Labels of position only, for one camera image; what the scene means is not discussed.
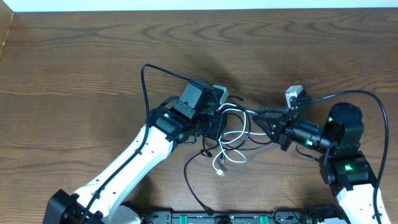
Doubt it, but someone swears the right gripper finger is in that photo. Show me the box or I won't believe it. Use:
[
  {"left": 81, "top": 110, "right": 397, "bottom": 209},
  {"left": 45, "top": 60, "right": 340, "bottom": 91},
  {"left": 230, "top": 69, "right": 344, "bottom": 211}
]
[
  {"left": 257, "top": 107, "right": 290, "bottom": 114},
  {"left": 252, "top": 114, "right": 287, "bottom": 140}
]

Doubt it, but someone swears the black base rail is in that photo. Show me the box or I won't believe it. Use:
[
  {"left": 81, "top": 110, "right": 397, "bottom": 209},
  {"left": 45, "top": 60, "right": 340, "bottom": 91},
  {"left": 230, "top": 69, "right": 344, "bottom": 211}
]
[{"left": 141, "top": 210, "right": 346, "bottom": 224}]

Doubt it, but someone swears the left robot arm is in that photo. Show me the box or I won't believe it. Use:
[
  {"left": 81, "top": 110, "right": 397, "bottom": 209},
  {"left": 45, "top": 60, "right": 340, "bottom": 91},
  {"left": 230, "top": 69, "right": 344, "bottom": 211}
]
[{"left": 43, "top": 79, "right": 228, "bottom": 223}]

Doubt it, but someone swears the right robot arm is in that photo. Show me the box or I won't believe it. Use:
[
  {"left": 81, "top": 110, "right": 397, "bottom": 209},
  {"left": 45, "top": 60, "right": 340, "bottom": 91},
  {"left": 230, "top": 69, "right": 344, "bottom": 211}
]
[{"left": 252, "top": 93, "right": 390, "bottom": 223}]

